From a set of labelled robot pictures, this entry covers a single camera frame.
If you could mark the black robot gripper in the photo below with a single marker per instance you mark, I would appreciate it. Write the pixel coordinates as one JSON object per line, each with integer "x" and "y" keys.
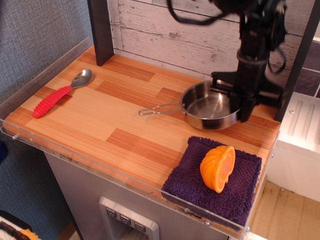
{"x": 248, "y": 87}

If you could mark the stainless steel pot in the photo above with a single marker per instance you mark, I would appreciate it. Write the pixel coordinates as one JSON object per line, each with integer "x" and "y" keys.
{"x": 204, "y": 107}

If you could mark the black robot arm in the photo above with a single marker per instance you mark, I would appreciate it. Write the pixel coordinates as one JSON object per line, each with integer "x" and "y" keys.
{"x": 262, "y": 31}

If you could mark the purple cloth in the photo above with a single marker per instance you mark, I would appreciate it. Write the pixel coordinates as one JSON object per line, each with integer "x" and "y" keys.
{"x": 234, "y": 203}

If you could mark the orange plastic pumpkin half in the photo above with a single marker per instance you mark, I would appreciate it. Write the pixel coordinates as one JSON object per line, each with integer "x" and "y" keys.
{"x": 217, "y": 166}

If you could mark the white toy sink unit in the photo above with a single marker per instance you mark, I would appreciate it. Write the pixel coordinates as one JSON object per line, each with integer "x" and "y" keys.
{"x": 295, "y": 163}

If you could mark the clear acrylic table guard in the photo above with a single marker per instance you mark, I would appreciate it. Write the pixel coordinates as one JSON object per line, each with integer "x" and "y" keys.
{"x": 98, "y": 125}

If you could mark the silver toy fridge cabinet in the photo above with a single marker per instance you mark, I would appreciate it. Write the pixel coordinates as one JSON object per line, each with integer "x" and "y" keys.
{"x": 116, "y": 207}

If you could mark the orange toy bottom left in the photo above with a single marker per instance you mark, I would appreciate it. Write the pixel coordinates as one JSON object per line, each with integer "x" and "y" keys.
{"x": 24, "y": 234}

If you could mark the dark right shelf post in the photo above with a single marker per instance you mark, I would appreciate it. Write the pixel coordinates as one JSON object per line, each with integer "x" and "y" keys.
{"x": 302, "y": 52}

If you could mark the dark shelf post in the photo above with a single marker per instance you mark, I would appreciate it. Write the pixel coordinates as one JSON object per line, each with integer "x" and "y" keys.
{"x": 101, "y": 30}
{"x": 302, "y": 52}

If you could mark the red handled metal spoon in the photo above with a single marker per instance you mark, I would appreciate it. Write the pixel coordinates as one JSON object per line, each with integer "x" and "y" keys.
{"x": 80, "y": 80}

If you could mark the dark left shelf post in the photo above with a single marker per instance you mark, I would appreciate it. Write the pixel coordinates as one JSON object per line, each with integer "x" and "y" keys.
{"x": 101, "y": 30}

